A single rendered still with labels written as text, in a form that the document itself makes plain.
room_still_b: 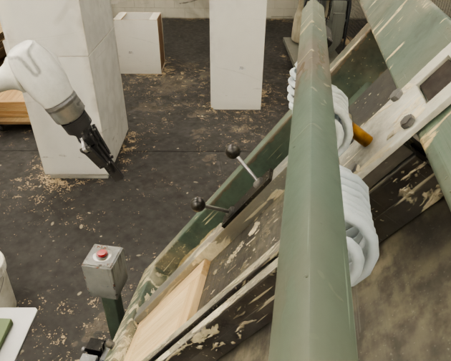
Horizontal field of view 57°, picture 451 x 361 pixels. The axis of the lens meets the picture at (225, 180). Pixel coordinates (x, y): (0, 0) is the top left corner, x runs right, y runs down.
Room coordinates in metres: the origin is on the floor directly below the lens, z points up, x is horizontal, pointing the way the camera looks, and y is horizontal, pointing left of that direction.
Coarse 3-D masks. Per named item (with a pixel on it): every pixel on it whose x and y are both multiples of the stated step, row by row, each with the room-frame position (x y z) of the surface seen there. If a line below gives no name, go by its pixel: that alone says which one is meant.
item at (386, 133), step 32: (288, 96) 0.45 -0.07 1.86; (416, 96) 0.45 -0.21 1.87; (448, 96) 0.39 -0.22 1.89; (384, 128) 0.44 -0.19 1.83; (416, 128) 0.39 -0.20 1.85; (352, 160) 0.44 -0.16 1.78; (384, 160) 0.42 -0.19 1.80; (416, 160) 0.41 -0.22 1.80; (384, 192) 0.42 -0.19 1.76; (416, 192) 0.41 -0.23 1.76; (384, 224) 0.41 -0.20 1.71; (256, 288) 0.44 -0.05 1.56; (192, 320) 0.51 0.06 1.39; (224, 320) 0.45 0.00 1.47; (256, 320) 0.44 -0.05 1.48; (160, 352) 0.51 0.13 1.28; (192, 352) 0.46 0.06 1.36; (224, 352) 0.45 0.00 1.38
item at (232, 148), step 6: (234, 144) 0.91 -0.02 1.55; (228, 150) 0.89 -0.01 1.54; (234, 150) 0.89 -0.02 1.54; (240, 150) 0.90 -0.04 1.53; (228, 156) 0.89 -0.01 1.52; (234, 156) 0.88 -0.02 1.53; (240, 162) 0.88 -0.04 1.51; (246, 168) 0.86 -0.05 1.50; (252, 174) 0.85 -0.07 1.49; (258, 180) 0.83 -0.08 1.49
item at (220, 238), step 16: (272, 192) 0.81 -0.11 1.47; (256, 208) 0.81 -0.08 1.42; (240, 224) 0.82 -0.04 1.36; (208, 240) 0.86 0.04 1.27; (224, 240) 0.83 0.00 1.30; (192, 256) 0.87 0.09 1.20; (208, 256) 0.84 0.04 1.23; (176, 272) 0.88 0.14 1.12; (160, 288) 0.89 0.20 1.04; (144, 304) 0.91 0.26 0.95
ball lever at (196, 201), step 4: (192, 200) 0.81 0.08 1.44; (196, 200) 0.81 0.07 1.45; (200, 200) 0.81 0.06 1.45; (192, 204) 0.80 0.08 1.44; (196, 204) 0.80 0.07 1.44; (200, 204) 0.80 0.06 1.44; (204, 204) 0.81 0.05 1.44; (192, 208) 0.80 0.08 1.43; (196, 208) 0.80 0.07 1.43; (200, 208) 0.80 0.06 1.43; (208, 208) 0.82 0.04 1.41; (212, 208) 0.82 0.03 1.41; (216, 208) 0.83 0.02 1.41; (220, 208) 0.84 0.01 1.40; (224, 208) 0.84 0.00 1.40; (228, 208) 0.85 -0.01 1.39; (232, 208) 0.85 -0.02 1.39; (224, 212) 0.84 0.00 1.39; (228, 212) 0.84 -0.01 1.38; (232, 212) 0.84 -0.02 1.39; (228, 216) 0.84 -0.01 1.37
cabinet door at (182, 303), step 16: (192, 272) 0.84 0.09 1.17; (176, 288) 0.84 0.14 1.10; (192, 288) 0.75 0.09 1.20; (160, 304) 0.84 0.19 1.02; (176, 304) 0.76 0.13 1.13; (192, 304) 0.68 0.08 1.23; (144, 320) 0.86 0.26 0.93; (160, 320) 0.76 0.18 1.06; (176, 320) 0.68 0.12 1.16; (144, 336) 0.77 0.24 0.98; (160, 336) 0.68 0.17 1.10; (128, 352) 0.76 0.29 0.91; (144, 352) 0.68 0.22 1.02
